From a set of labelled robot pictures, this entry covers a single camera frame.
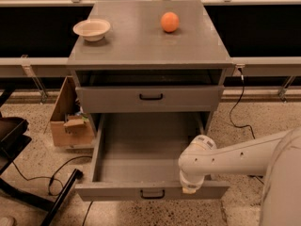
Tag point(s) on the black stand frame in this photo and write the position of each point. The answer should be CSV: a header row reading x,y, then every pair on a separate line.
x,y
37,163

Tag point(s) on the grey metal railing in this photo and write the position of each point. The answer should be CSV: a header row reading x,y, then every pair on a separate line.
x,y
31,63

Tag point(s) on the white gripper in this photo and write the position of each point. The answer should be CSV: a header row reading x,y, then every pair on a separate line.
x,y
189,184

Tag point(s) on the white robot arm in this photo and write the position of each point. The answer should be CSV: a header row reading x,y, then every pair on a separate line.
x,y
276,157

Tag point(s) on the grey top drawer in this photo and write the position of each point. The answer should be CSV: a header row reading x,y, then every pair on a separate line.
x,y
149,99

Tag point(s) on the cardboard box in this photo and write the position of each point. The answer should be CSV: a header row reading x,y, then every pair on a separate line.
x,y
68,126

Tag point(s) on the grey drawer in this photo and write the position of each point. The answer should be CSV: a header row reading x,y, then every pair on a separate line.
x,y
136,158
149,99

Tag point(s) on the orange fruit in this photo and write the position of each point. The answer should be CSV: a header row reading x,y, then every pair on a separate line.
x,y
170,22

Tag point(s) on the grey drawer cabinet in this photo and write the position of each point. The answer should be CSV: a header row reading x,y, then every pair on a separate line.
x,y
138,52

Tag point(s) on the white paper bowl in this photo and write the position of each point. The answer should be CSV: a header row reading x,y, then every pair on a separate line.
x,y
92,29

